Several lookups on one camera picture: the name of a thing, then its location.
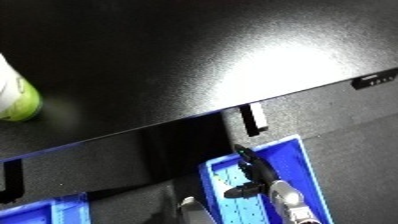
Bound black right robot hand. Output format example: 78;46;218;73
222;143;281;200

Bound white paper cup green band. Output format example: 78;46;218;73
0;53;45;122

